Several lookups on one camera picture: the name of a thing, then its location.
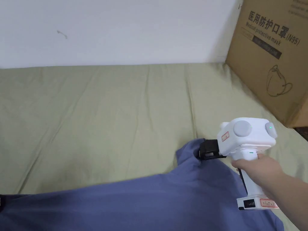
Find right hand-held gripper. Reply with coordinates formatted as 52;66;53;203
198;117;279;211

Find bed with pale green sheet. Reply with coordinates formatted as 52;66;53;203
0;62;308;231

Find person's right forearm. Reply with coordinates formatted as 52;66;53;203
276;179;308;224

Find blue shirt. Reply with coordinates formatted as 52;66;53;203
0;138;286;231

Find brown cardboard carton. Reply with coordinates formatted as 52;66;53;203
225;0;308;129

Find person's right hand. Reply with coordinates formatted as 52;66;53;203
231;155;293;202

